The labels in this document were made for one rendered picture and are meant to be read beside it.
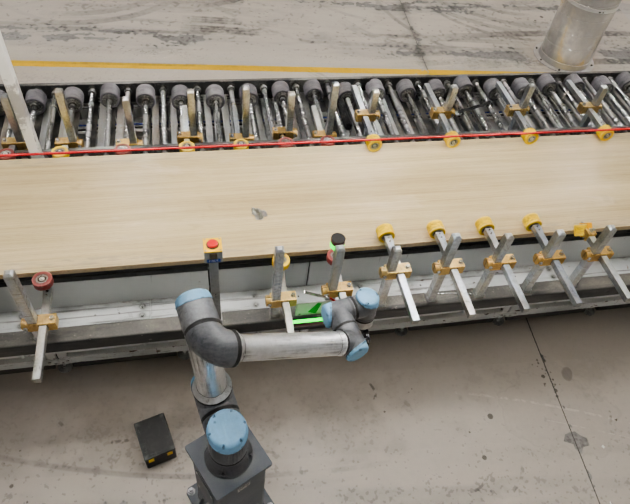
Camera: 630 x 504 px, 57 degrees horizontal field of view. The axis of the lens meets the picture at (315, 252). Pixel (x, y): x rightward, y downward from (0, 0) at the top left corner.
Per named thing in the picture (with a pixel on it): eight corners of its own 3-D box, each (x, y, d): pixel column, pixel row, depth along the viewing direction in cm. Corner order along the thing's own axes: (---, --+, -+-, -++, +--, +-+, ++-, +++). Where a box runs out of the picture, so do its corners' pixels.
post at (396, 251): (381, 314, 278) (402, 250, 241) (374, 314, 277) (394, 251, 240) (379, 307, 280) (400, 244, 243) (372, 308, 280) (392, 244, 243)
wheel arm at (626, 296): (629, 301, 259) (633, 297, 257) (623, 302, 259) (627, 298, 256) (591, 239, 281) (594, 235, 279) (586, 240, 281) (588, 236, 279)
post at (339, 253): (331, 315, 271) (345, 249, 234) (324, 315, 270) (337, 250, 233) (330, 308, 273) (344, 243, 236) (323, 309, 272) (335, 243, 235)
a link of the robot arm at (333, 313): (332, 324, 206) (363, 315, 210) (319, 299, 212) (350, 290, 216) (329, 338, 213) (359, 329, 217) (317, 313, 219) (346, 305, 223)
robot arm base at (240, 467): (261, 461, 231) (262, 452, 224) (220, 489, 223) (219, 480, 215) (236, 423, 240) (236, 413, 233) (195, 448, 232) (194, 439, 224)
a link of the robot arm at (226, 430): (214, 471, 217) (212, 454, 204) (202, 430, 227) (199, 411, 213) (253, 457, 222) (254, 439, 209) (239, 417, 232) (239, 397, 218)
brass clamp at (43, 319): (58, 330, 239) (55, 324, 236) (23, 334, 237) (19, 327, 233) (59, 318, 243) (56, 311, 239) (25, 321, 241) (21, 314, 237)
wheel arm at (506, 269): (528, 312, 250) (531, 307, 247) (520, 313, 249) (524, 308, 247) (487, 226, 281) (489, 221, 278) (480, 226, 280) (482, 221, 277)
